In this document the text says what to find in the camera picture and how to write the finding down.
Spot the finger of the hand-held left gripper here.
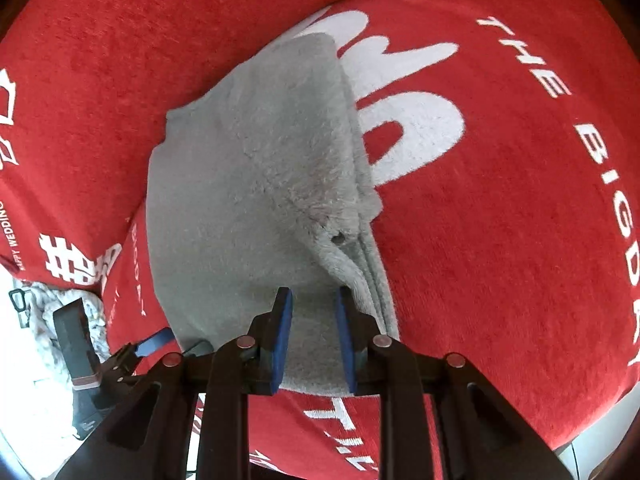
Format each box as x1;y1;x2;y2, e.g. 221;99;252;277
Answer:
134;327;174;357
181;340;214;359

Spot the metal buckle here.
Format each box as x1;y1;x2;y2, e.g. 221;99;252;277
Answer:
9;287;32;329

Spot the red printed blanket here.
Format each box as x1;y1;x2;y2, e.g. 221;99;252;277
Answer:
0;0;640;480

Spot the grey fleece sweater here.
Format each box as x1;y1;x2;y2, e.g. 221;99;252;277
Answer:
145;32;401;396

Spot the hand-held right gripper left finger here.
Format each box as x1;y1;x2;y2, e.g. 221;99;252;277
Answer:
55;287;294;480

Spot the white knitted cloth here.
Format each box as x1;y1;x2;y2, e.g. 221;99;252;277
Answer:
20;282;110;392

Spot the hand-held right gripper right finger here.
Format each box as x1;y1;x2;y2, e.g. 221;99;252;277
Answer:
334;286;573;480

